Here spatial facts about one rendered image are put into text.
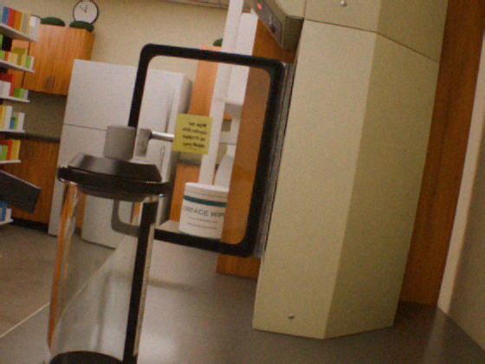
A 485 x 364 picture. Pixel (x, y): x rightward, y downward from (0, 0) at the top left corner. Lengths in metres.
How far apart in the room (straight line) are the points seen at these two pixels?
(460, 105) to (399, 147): 0.37
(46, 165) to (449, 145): 5.36
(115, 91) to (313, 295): 5.19
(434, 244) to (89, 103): 5.03
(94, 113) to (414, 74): 5.19
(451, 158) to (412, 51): 0.38
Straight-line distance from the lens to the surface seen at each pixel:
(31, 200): 0.66
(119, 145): 0.56
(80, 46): 6.52
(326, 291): 0.92
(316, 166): 0.89
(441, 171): 1.31
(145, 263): 0.56
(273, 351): 0.84
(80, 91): 6.09
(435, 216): 1.31
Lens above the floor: 1.21
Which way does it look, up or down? 3 degrees down
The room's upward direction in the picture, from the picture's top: 9 degrees clockwise
